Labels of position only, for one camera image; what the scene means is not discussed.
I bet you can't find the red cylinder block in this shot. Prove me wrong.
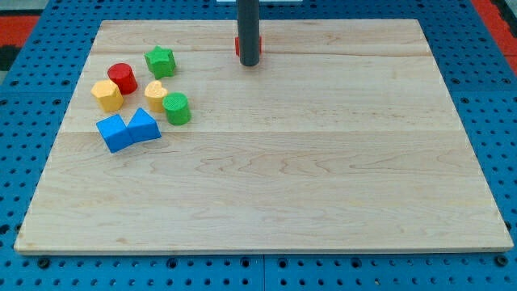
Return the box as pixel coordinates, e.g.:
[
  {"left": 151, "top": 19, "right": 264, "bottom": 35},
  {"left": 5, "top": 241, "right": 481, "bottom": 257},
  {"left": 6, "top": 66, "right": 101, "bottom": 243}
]
[{"left": 107, "top": 63, "right": 137, "bottom": 95}]

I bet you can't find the blue cube block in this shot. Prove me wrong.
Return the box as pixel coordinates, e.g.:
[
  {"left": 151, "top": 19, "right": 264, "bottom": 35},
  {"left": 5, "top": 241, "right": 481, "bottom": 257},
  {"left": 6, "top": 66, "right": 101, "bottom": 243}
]
[{"left": 96, "top": 114, "right": 133, "bottom": 154}]

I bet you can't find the blue triangle block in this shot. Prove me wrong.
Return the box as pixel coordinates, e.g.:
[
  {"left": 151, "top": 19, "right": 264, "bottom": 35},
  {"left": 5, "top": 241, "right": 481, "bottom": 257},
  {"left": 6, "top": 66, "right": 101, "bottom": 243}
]
[{"left": 127, "top": 108, "right": 162, "bottom": 143}]

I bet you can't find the light wooden board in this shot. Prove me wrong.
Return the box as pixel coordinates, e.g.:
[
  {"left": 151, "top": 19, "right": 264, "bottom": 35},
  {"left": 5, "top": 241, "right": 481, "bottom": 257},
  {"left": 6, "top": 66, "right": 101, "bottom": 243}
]
[{"left": 15, "top": 19, "right": 514, "bottom": 255}]

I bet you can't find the yellow hexagon block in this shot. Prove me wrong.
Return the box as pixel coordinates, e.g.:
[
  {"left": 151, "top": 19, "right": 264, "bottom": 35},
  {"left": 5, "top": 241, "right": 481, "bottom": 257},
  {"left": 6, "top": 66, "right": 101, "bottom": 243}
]
[{"left": 90, "top": 79, "right": 124, "bottom": 112}]

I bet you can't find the yellow heart block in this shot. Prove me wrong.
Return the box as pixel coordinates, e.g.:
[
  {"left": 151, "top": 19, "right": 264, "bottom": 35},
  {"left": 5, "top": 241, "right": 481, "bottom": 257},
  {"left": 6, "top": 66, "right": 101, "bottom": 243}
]
[{"left": 144, "top": 80, "right": 169, "bottom": 112}]

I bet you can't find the green star block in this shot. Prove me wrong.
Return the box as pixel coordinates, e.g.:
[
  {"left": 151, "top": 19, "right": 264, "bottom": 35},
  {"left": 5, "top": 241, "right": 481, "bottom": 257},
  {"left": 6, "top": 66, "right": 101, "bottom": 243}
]
[{"left": 144, "top": 46, "right": 176, "bottom": 79}]

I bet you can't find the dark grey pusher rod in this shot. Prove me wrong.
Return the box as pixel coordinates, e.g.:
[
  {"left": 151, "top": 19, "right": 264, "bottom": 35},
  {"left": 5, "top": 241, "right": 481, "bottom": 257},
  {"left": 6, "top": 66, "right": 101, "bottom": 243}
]
[{"left": 236, "top": 0, "right": 260, "bottom": 66}]

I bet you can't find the red star block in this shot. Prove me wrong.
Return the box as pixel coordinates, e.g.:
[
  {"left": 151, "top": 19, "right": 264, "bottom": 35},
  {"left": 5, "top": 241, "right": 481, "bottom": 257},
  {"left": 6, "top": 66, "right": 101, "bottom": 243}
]
[{"left": 234, "top": 35, "right": 263, "bottom": 57}]

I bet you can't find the green cylinder block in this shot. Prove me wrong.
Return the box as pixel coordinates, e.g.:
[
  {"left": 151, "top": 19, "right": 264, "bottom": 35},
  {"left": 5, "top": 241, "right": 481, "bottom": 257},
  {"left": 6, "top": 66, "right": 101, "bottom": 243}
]
[{"left": 162, "top": 92, "right": 191, "bottom": 125}]

